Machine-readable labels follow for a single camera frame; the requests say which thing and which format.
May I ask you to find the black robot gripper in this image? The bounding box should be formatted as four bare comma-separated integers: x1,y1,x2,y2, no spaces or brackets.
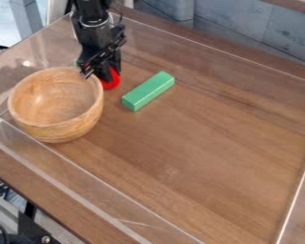
70,14,125,82

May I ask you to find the red plush strawberry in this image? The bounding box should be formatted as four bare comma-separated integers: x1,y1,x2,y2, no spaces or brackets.
75,61,122,91

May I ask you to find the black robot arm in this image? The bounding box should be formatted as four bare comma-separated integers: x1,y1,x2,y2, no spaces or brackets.
70,0,125,89

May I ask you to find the wooden bowl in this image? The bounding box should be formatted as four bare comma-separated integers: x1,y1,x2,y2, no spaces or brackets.
7,67,103,143

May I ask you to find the green rectangular block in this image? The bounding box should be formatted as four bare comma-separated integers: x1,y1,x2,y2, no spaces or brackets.
122,71,176,112

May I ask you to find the clear acrylic tray enclosure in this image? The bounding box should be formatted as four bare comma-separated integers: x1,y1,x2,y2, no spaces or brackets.
0,12,305,244

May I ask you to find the black clamp and cable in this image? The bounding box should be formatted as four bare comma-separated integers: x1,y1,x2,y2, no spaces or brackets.
0,177,63,244

